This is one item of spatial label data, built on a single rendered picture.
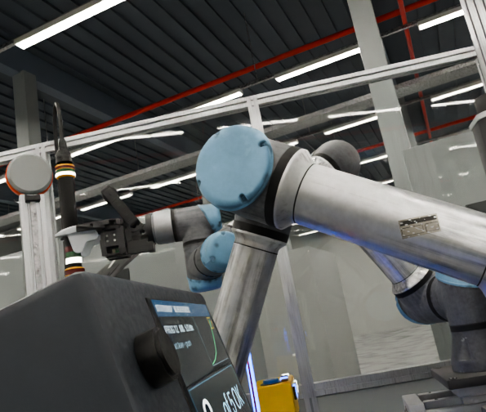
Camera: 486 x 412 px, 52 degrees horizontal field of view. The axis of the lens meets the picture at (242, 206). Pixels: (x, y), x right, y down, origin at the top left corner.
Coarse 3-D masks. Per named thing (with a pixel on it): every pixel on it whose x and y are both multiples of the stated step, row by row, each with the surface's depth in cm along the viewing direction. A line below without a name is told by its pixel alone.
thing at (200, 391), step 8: (200, 384) 32; (192, 392) 30; (200, 392) 31; (208, 392) 33; (192, 400) 29; (200, 400) 30; (208, 400) 32; (200, 408) 30; (208, 408) 31; (216, 408) 33
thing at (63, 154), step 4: (60, 140) 117; (64, 140) 117; (60, 144) 116; (64, 144) 117; (60, 148) 116; (64, 148) 116; (56, 152) 116; (60, 152) 115; (64, 152) 115; (68, 152) 116; (56, 156) 115; (60, 156) 115; (64, 156) 115; (68, 156) 115; (56, 160) 115; (60, 160) 114; (64, 160) 114; (68, 160) 115; (72, 160) 116; (56, 164) 116
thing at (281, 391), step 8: (288, 376) 132; (256, 384) 127; (264, 384) 122; (272, 384) 121; (280, 384) 120; (288, 384) 120; (264, 392) 120; (272, 392) 120; (280, 392) 119; (288, 392) 119; (264, 400) 120; (272, 400) 119; (280, 400) 119; (288, 400) 119; (296, 400) 126; (264, 408) 119; (272, 408) 119; (280, 408) 119; (288, 408) 118; (296, 408) 120
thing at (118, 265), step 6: (126, 258) 124; (132, 258) 121; (108, 264) 132; (114, 264) 127; (120, 264) 123; (126, 264) 120; (102, 270) 133; (108, 270) 127; (114, 270) 122; (120, 270) 119; (114, 276) 118
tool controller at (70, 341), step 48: (48, 288) 23; (96, 288) 23; (144, 288) 31; (0, 336) 23; (48, 336) 22; (96, 336) 22; (144, 336) 25; (192, 336) 36; (0, 384) 22; (48, 384) 22; (96, 384) 22; (144, 384) 23; (192, 384) 30; (240, 384) 44
